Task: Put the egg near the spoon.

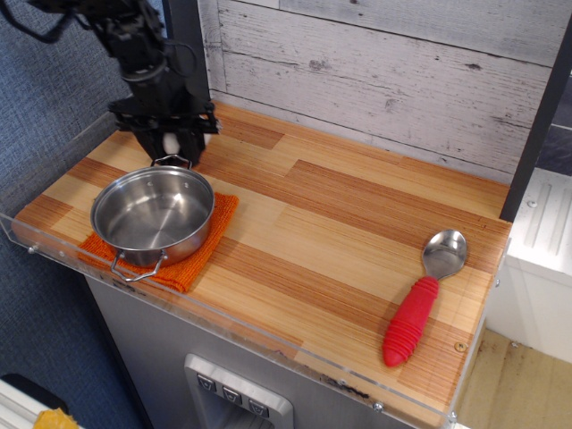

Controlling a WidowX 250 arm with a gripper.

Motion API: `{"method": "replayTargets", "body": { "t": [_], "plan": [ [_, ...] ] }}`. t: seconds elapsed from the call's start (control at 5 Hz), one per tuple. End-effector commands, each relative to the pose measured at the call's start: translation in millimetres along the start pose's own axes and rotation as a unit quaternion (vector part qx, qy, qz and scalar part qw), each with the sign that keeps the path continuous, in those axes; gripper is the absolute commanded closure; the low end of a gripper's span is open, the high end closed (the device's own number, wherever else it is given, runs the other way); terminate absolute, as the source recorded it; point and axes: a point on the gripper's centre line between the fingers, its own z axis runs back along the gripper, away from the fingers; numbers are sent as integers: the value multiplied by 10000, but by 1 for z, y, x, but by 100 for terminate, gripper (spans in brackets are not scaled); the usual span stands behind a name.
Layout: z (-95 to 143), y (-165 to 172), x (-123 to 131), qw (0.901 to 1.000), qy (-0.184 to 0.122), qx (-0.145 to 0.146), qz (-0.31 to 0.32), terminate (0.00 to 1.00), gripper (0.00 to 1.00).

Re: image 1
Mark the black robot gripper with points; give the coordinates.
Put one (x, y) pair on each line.
(160, 101)

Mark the white egg with black band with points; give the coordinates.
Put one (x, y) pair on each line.
(171, 145)

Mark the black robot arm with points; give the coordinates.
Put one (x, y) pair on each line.
(130, 32)

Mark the stainless steel pot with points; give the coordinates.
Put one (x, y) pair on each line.
(154, 217)

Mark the orange cloth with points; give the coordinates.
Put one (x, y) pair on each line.
(181, 275)

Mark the clear acrylic table guard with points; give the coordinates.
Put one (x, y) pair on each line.
(325, 326)

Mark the grey toy fridge cabinet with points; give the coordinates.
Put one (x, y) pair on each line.
(153, 342)

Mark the silver dispenser panel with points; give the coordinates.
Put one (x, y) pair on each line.
(224, 399)

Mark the yellow black object bottom left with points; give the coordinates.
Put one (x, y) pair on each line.
(26, 404)

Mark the white appliance at right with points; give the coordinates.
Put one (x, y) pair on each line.
(531, 300)

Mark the black left vertical post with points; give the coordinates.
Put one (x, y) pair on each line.
(183, 25)

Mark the spoon with red handle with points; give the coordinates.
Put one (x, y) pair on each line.
(444, 255)

